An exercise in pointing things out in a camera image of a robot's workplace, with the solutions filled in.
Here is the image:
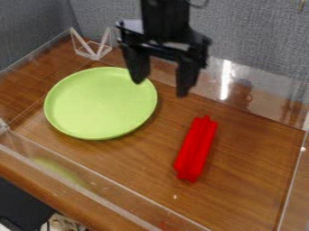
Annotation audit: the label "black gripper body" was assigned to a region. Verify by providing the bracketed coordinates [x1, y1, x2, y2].
[116, 19, 212, 69]

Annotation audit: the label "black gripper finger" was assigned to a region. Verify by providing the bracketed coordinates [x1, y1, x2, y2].
[121, 45, 149, 84]
[176, 60, 200, 97]

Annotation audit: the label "red star-profile carrot bar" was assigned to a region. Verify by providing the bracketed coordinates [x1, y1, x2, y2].
[173, 115, 216, 183]

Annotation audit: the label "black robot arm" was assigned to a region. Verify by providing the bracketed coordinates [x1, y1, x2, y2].
[116, 0, 211, 97]

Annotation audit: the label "light green round plate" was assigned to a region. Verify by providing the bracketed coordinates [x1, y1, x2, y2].
[42, 67, 157, 140]

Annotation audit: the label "black object under table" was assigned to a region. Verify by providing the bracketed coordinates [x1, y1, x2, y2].
[0, 177, 56, 231]

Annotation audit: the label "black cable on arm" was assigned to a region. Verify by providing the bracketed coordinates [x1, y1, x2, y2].
[188, 0, 209, 9]

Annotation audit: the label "clear acrylic corner bracket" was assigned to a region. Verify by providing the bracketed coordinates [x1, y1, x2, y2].
[68, 27, 113, 60]

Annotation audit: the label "clear acrylic enclosure walls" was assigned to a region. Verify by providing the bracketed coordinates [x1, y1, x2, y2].
[0, 33, 309, 231]

